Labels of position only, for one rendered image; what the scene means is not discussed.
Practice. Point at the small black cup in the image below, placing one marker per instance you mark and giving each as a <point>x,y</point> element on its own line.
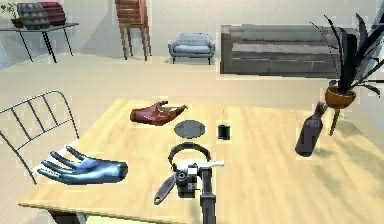
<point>224,132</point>

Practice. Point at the grey round plate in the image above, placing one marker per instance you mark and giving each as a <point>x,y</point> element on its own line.
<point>189,129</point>

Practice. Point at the red woven basket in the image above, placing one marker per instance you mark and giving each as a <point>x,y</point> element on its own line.
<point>55,13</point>

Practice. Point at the blue hand sculpture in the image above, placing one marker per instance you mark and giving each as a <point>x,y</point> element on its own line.
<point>90,170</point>

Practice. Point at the dark wine bottle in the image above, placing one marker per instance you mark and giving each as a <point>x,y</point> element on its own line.
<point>309,133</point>

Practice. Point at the grey oblong tool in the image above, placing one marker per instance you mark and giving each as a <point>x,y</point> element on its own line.
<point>165,190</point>

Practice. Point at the small green potted plant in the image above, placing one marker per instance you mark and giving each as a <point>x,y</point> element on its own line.
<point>16,22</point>

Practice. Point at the dark leafy house plant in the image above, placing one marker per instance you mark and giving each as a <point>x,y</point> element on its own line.
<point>348,60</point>

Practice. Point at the orange plant pot on stand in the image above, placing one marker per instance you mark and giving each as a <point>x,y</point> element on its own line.
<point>340,98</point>

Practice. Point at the white stick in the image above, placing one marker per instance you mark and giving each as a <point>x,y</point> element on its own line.
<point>213,164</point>

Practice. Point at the grey woven basket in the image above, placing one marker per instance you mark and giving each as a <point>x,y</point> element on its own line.
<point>32,16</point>

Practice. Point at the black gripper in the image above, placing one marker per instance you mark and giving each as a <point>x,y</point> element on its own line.
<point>181,175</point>

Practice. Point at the grey sofa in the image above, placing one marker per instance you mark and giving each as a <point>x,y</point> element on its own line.
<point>276,53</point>

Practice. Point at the brown wooden chest on legs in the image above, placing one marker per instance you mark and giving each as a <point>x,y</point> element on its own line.
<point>131,15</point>

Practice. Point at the glass side table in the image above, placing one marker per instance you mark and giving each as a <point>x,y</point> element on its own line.
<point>40,27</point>

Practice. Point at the pale wooden table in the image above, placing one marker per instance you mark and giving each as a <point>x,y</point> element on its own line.
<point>266,180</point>

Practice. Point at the pale blue armchair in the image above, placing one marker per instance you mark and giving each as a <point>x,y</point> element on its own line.
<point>191,46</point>

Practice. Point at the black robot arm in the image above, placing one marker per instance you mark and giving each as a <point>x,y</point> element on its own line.
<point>208,200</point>

